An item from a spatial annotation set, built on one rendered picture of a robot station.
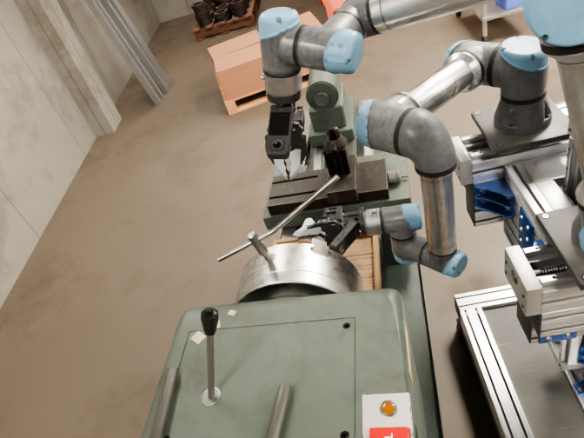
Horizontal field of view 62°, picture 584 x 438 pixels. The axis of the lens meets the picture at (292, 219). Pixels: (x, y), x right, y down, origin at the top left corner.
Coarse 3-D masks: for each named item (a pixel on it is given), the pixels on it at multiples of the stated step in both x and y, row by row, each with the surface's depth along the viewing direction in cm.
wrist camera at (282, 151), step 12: (276, 108) 98; (288, 108) 98; (276, 120) 97; (288, 120) 97; (276, 132) 96; (288, 132) 96; (276, 144) 94; (288, 144) 95; (276, 156) 95; (288, 156) 96
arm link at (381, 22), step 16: (352, 0) 93; (368, 0) 90; (384, 0) 88; (400, 0) 86; (416, 0) 84; (432, 0) 83; (448, 0) 82; (464, 0) 81; (480, 0) 80; (496, 0) 80; (368, 16) 90; (384, 16) 88; (400, 16) 87; (416, 16) 86; (432, 16) 85; (368, 32) 93; (384, 32) 93
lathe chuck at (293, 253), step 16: (256, 256) 118; (288, 256) 113; (304, 256) 112; (320, 256) 113; (336, 256) 116; (256, 272) 114; (272, 272) 111; (320, 272) 110; (336, 272) 112; (352, 272) 116; (240, 288) 117; (352, 288) 113
